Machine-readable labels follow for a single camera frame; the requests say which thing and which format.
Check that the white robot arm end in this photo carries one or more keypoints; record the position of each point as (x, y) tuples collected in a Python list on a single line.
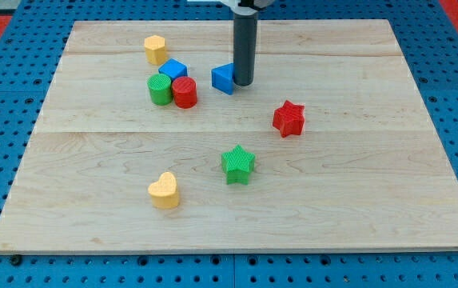
[(240, 7)]

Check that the blue triangle block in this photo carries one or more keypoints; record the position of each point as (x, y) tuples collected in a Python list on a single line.
[(222, 78)]

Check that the green star block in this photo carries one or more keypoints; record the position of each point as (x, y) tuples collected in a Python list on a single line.
[(237, 164)]

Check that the red star block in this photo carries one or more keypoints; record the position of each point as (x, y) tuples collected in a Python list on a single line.
[(289, 119)]

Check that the red cylinder block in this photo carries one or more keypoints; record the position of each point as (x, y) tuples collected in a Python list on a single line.
[(184, 90)]

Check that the yellow heart block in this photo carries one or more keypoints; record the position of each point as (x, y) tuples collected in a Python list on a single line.
[(164, 192)]

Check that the light wooden board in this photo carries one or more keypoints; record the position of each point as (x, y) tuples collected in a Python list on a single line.
[(367, 174)]

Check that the green cylinder block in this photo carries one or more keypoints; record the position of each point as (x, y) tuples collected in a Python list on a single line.
[(160, 92)]

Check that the blue cube block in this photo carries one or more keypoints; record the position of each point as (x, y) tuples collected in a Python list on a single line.
[(173, 69)]

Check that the yellow hexagon block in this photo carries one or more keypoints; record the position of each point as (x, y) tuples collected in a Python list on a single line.
[(155, 49)]

